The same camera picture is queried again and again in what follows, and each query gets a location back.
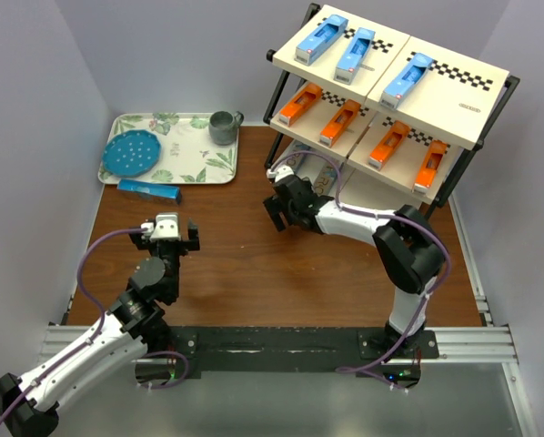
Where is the blue silver R&O toothpaste box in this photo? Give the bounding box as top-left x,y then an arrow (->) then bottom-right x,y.
117,179 -> 182,205

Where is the orange Curaprox box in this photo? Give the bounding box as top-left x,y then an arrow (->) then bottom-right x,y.
413,140 -> 448,194
278,83 -> 323,127
319,99 -> 361,147

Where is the orange Curaprox box flap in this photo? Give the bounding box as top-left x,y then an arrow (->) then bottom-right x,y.
368,121 -> 410,170

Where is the light blue Curaprox box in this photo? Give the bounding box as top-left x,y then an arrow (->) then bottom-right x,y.
334,27 -> 376,85
379,53 -> 434,110
295,15 -> 348,66

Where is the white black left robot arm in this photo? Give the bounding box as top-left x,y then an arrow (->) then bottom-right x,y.
0,213 -> 200,436

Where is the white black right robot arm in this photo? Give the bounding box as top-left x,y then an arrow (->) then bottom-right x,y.
264,168 -> 450,362

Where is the cream three tier shelf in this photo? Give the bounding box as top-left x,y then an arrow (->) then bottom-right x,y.
264,4 -> 520,210

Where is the leaf patterned serving tray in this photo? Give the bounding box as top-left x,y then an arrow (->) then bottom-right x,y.
108,112 -> 238,185

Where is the grey ceramic mug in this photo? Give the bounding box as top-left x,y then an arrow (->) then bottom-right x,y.
208,111 -> 245,146

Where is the teal dotted plate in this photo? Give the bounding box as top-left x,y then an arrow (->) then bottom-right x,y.
102,129 -> 162,178

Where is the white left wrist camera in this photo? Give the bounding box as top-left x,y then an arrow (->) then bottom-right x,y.
140,212 -> 181,241

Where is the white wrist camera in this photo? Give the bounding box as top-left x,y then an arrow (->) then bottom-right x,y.
267,165 -> 295,183
140,212 -> 181,241

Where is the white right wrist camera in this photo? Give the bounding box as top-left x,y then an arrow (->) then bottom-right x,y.
267,165 -> 295,183

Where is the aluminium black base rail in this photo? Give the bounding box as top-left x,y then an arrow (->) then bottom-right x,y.
16,204 -> 539,437

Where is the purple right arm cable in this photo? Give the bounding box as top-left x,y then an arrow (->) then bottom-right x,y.
267,152 -> 453,379

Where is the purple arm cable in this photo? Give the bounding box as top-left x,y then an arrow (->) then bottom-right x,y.
0,227 -> 190,437
267,152 -> 453,379

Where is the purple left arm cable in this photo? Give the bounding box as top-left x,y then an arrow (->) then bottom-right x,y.
0,227 -> 190,437

